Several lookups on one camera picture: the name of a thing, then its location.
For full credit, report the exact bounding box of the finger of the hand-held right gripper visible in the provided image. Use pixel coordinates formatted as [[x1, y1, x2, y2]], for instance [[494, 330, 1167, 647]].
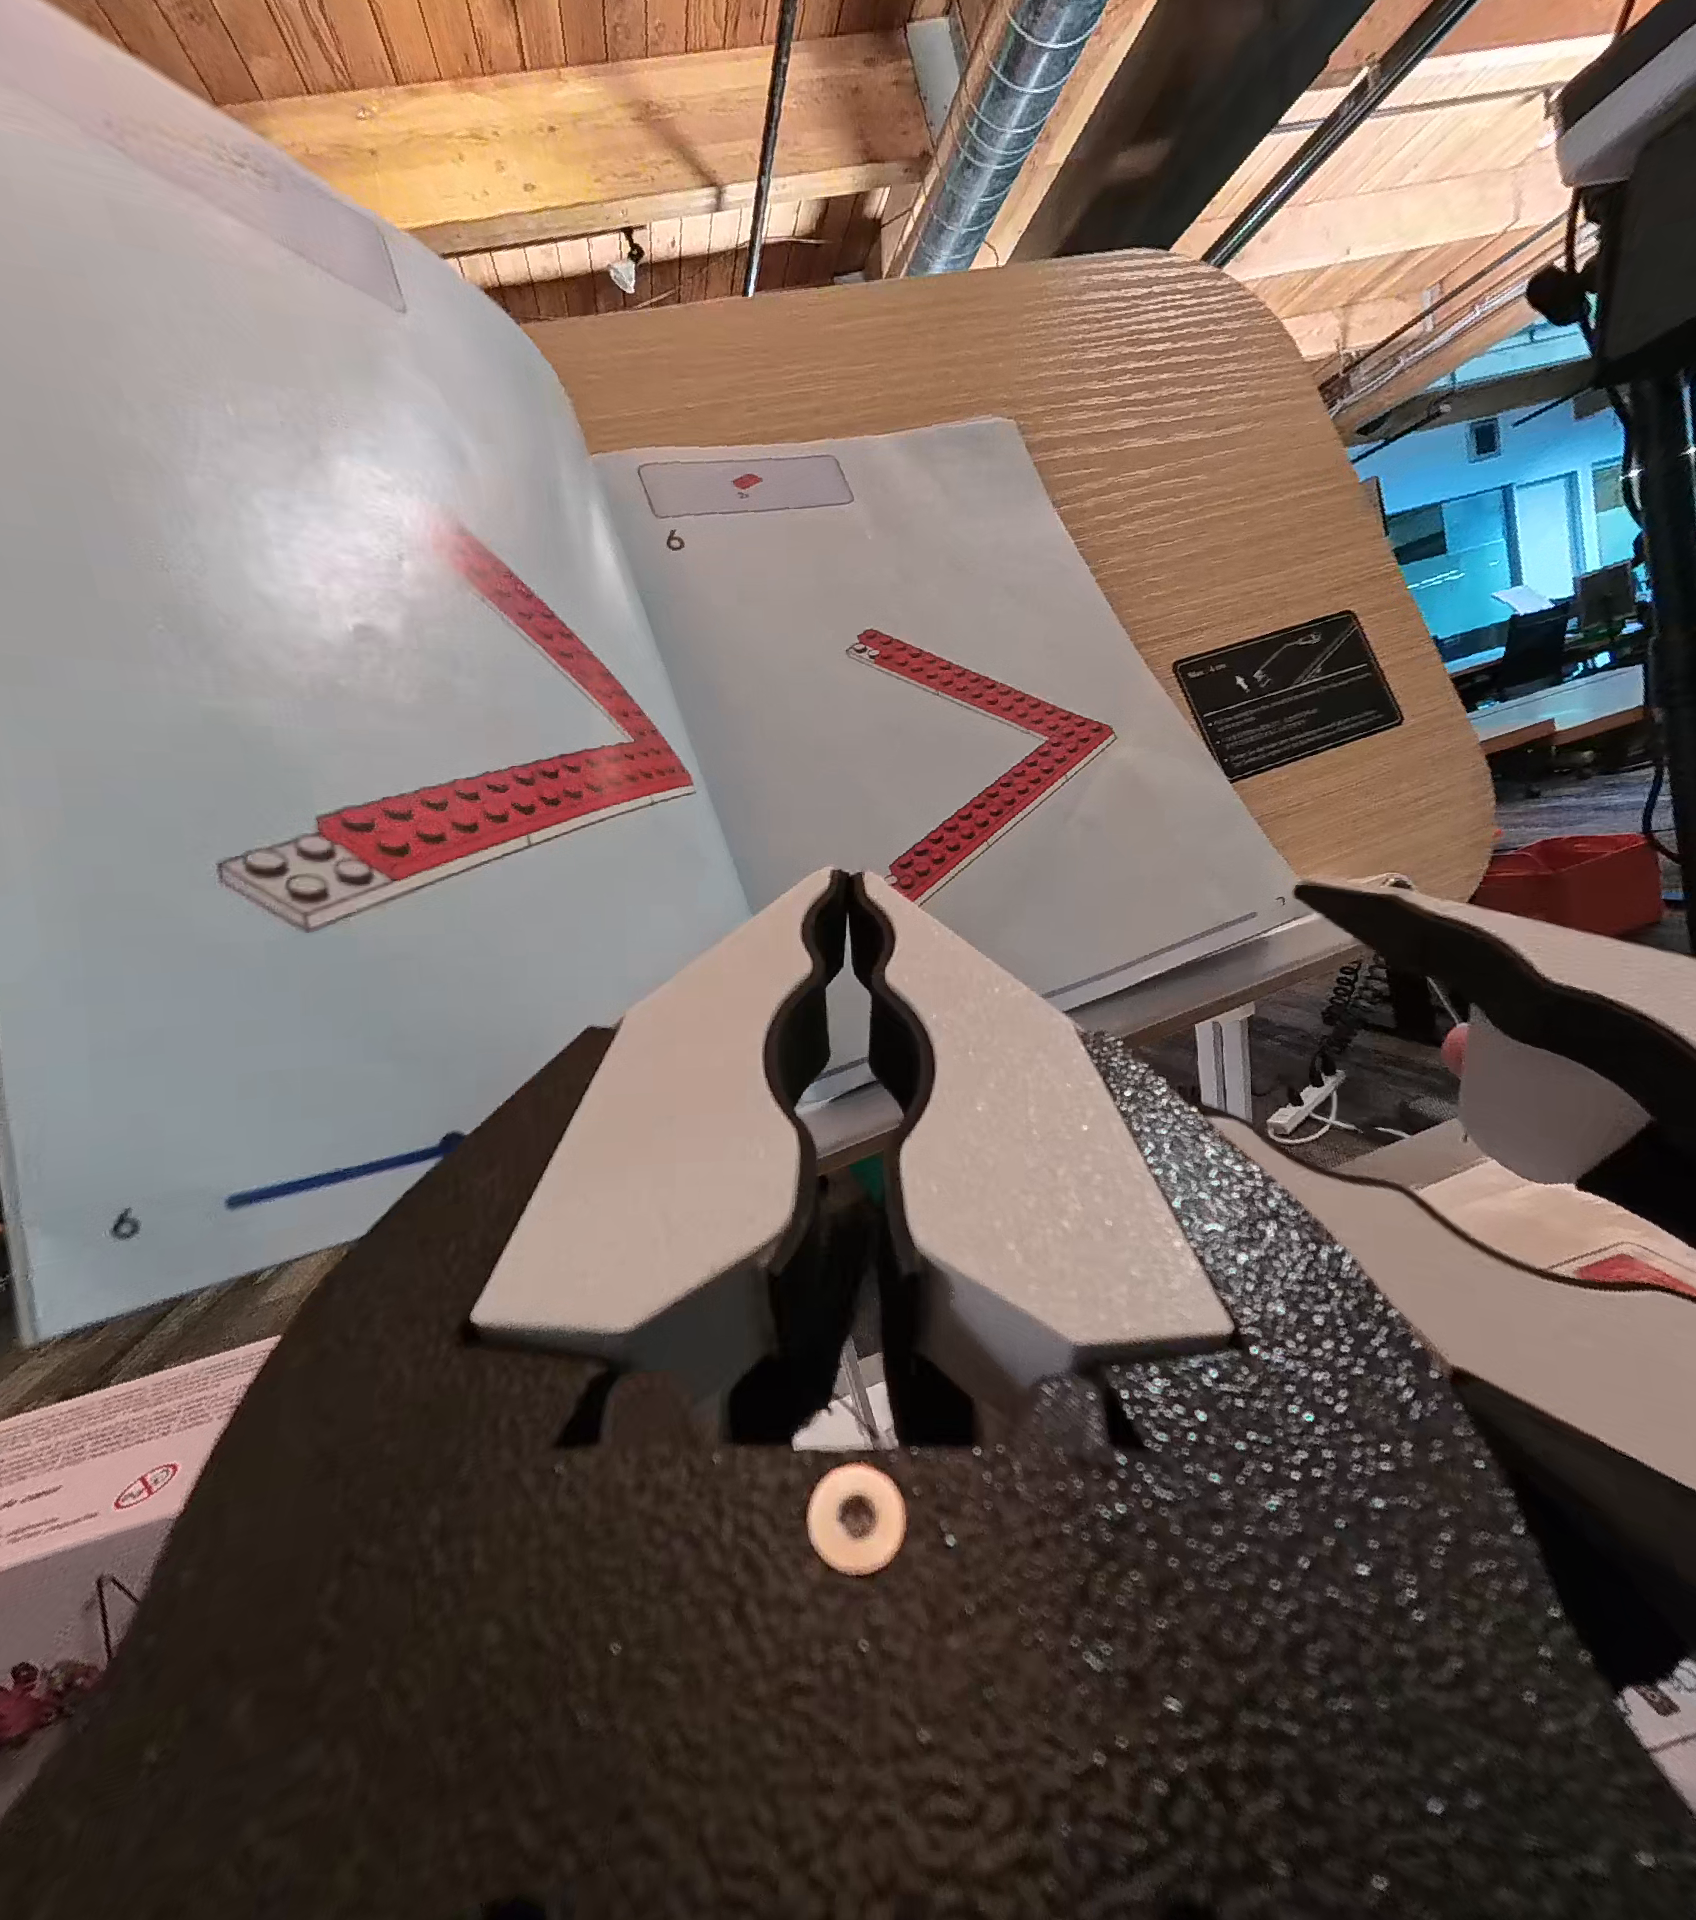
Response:
[[1293, 877, 1696, 1169], [1208, 1112, 1696, 1728]]

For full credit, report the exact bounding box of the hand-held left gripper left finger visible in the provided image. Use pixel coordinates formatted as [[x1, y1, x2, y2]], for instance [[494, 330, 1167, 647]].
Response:
[[466, 866, 853, 1404]]

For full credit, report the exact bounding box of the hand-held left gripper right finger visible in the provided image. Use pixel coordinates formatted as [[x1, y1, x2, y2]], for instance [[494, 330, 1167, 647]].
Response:
[[852, 871, 1238, 1424]]

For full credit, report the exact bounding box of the lego instruction booklet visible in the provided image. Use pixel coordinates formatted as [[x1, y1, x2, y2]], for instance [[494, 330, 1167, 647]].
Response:
[[0, 0, 1312, 1349]]

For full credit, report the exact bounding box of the white lego box flower print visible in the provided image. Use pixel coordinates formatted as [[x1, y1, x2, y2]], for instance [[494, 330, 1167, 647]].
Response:
[[0, 1334, 283, 1897]]

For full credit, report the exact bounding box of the red storage bin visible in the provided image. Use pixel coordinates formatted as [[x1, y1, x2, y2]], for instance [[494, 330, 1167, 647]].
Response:
[[1470, 832, 1669, 942]]

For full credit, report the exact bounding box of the black light stand pole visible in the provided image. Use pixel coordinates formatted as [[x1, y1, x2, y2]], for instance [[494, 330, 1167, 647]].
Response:
[[1628, 367, 1696, 966]]

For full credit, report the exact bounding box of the black label sticker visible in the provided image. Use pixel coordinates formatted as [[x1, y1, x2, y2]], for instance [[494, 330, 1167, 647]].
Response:
[[1171, 609, 1405, 787]]

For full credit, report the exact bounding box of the light wooden board stand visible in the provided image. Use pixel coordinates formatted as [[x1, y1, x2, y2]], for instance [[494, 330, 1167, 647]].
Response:
[[518, 246, 1497, 910]]

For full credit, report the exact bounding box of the silver ventilation duct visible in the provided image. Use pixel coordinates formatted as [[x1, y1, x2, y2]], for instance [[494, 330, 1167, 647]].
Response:
[[903, 0, 1107, 283]]

